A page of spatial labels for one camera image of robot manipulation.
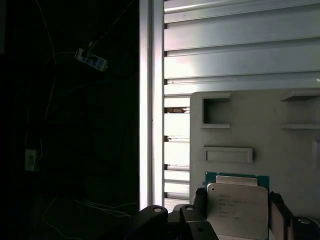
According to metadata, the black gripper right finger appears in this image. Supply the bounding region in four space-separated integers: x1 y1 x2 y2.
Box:
267 191 320 240

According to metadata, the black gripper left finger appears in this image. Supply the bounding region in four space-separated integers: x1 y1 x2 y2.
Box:
99 187 219 240

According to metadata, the silver CPU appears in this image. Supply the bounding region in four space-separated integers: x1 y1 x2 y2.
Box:
204 171 271 237

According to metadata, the grey parts rack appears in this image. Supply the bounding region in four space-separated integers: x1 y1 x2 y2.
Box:
189 91 320 240

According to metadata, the white socket box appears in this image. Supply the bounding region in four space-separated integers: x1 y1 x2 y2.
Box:
24 148 41 172

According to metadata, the white power strip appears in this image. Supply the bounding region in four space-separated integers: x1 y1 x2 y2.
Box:
74 47 110 73

